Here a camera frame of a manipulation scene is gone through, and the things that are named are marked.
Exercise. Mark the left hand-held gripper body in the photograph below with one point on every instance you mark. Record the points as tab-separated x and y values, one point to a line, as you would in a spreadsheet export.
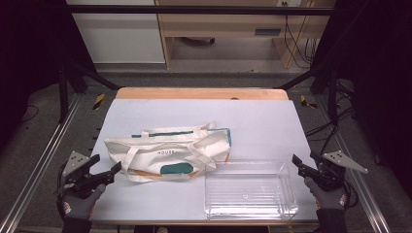
76	161

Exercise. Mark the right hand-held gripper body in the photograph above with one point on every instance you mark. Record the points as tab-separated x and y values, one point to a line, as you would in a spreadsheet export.
333	176

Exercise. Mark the cream canvas tote bag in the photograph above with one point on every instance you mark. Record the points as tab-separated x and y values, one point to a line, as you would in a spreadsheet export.
149	152

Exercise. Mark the clear plastic storage box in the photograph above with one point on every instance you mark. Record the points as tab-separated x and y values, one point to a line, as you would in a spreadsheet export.
249	197

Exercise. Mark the person's right hand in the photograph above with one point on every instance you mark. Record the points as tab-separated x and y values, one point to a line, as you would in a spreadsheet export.
330	200

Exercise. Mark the person's left hand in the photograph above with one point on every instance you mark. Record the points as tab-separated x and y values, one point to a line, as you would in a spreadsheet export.
77	207

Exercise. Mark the yellow-black floor tape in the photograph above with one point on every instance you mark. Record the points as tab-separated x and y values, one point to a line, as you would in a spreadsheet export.
99	101
306	102

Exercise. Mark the white table mat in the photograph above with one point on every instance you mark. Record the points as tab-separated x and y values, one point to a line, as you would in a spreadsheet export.
259	129

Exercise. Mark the black curtain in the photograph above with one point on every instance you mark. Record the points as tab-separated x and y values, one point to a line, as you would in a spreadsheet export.
26	48
382	81

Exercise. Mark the wooden table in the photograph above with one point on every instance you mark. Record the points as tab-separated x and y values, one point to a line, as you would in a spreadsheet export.
194	93

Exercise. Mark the white cabinet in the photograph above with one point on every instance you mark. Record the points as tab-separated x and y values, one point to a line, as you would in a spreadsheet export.
120	39

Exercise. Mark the light wooden desk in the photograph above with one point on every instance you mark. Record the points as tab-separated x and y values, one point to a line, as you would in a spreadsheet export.
220	27

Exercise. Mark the black frame strut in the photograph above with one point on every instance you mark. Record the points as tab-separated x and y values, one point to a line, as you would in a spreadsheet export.
63	97
330	97

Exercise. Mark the black horizontal frame bar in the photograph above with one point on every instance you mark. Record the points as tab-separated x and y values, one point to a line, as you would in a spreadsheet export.
194	10

